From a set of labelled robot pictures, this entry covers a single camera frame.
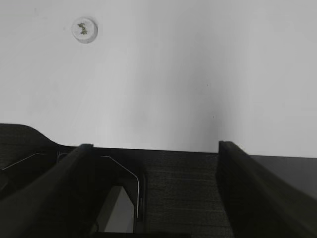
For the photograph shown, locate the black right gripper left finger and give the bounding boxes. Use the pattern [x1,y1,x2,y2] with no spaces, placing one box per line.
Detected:
[0,144,93,238]

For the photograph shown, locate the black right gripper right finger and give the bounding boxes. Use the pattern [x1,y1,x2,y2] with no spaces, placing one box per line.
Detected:
[217,141,317,238]

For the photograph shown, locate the white bottle cap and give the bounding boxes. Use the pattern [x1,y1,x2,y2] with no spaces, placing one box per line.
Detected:
[71,17,98,44]

